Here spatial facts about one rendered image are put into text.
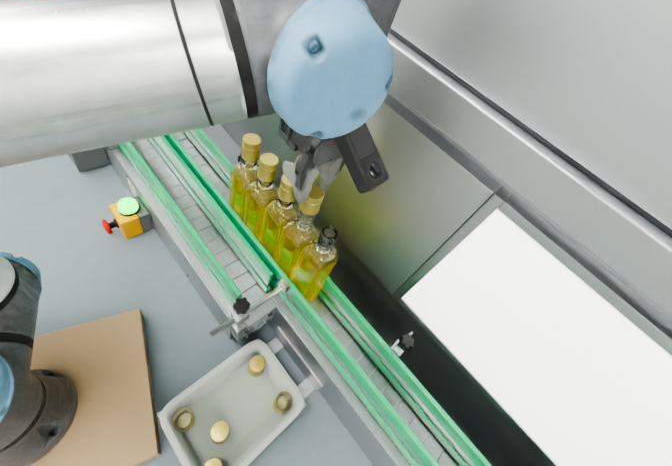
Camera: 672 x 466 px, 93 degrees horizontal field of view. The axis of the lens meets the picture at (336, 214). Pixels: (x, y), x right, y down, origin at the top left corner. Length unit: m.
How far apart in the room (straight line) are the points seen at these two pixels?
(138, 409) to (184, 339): 0.16
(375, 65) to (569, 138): 0.32
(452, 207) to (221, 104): 0.40
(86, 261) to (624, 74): 1.04
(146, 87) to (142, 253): 0.80
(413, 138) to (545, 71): 0.18
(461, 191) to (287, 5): 0.37
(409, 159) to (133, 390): 0.67
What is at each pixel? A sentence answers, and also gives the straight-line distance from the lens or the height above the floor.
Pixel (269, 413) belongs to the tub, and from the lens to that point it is 0.81.
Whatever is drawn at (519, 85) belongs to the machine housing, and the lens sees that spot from 0.47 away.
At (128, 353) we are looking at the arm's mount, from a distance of 0.83.
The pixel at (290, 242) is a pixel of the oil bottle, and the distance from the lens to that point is 0.61.
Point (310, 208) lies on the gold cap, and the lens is 0.53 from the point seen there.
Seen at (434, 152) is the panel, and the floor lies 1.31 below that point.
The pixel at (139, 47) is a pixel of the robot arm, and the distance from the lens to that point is 0.19.
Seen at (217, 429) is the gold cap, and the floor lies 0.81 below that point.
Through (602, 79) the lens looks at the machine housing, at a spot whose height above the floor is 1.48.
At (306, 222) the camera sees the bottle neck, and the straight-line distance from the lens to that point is 0.57.
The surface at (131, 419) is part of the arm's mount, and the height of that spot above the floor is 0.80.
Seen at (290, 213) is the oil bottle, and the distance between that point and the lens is 0.61.
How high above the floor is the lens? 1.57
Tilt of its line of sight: 49 degrees down
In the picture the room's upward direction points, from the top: 25 degrees clockwise
